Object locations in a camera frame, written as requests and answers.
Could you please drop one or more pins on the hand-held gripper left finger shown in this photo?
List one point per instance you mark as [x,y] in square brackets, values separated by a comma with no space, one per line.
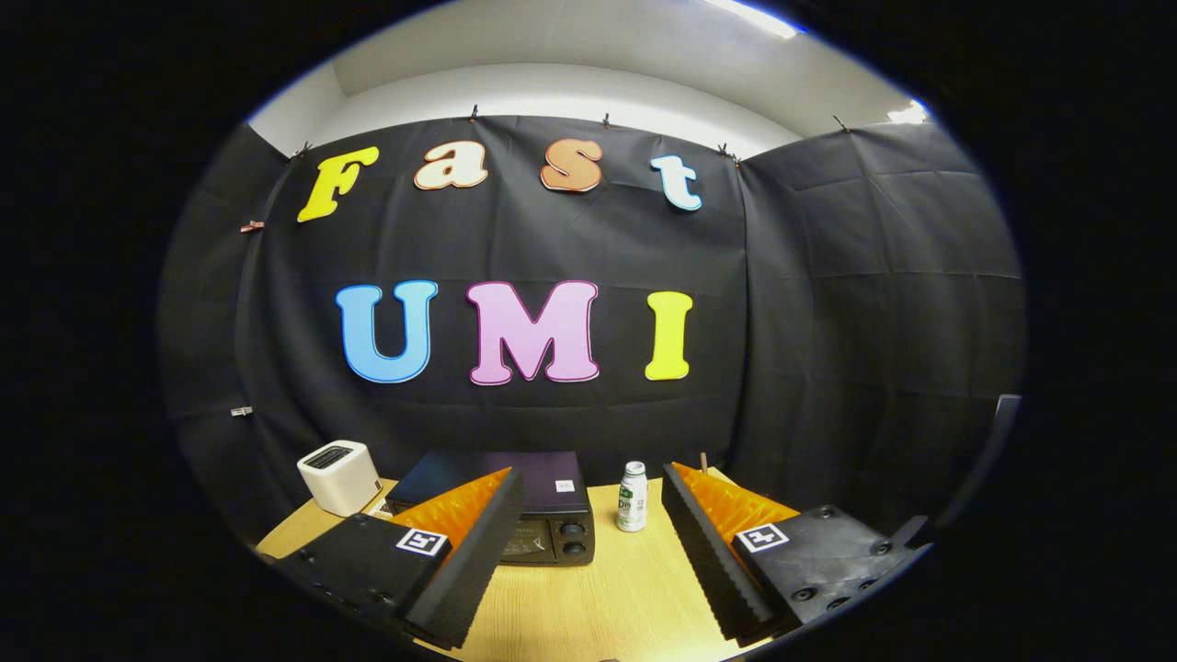
[478,561]

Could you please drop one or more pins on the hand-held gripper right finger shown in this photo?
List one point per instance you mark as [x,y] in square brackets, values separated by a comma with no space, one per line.
[708,561]

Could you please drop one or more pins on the black toaster oven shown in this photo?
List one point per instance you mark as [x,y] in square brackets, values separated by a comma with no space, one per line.
[552,478]

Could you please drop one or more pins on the small white toaster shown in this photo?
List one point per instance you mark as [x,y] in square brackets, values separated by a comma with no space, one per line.
[338,478]

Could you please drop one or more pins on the white drink bottle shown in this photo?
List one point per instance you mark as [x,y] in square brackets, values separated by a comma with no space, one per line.
[632,501]

